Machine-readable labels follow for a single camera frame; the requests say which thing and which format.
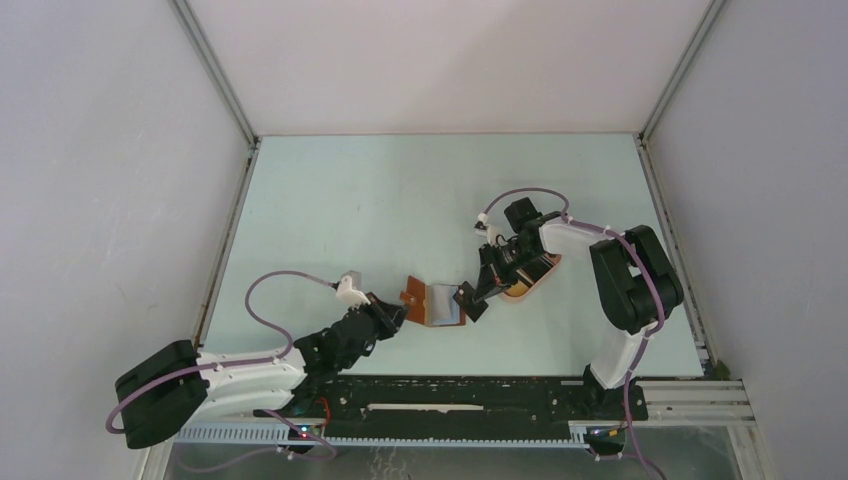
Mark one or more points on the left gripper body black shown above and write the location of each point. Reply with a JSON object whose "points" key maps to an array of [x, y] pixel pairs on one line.
{"points": [[373, 335]]}

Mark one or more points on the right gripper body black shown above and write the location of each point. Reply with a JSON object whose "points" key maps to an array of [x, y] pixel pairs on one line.
{"points": [[505, 260]]}

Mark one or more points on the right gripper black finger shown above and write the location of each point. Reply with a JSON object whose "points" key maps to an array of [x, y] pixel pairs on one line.
{"points": [[471, 308], [491, 282]]}

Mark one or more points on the brown leather card holder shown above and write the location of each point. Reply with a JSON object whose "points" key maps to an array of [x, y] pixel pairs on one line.
{"points": [[432, 305]]}

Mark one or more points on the pink oval tray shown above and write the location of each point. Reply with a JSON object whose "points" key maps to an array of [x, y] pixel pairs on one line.
{"points": [[519, 291]]}

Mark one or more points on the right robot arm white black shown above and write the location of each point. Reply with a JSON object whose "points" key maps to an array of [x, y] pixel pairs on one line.
{"points": [[636, 284]]}

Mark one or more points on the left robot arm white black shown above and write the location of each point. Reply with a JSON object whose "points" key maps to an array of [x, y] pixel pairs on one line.
{"points": [[178, 384]]}

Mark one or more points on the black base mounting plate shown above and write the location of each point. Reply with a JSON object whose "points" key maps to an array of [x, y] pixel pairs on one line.
{"points": [[548, 404]]}

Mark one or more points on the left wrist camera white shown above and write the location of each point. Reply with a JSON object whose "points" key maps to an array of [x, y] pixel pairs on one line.
{"points": [[348, 290]]}

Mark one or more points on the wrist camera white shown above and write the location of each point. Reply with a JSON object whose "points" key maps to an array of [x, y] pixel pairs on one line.
{"points": [[348, 290], [493, 235]]}

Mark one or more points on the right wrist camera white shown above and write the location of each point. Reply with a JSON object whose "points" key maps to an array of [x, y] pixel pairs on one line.
{"points": [[493, 235]]}

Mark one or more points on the grey cable duct rail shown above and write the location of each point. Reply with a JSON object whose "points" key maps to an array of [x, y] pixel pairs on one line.
{"points": [[278, 434]]}

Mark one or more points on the aluminium frame post right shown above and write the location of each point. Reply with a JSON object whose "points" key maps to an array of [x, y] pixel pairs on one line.
{"points": [[682, 67]]}

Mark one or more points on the aluminium frame post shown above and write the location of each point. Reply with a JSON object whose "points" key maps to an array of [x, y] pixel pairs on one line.
{"points": [[682, 67], [199, 40]]}

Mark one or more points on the aluminium frame post left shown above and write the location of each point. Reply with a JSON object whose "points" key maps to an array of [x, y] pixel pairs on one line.
{"points": [[199, 40]]}

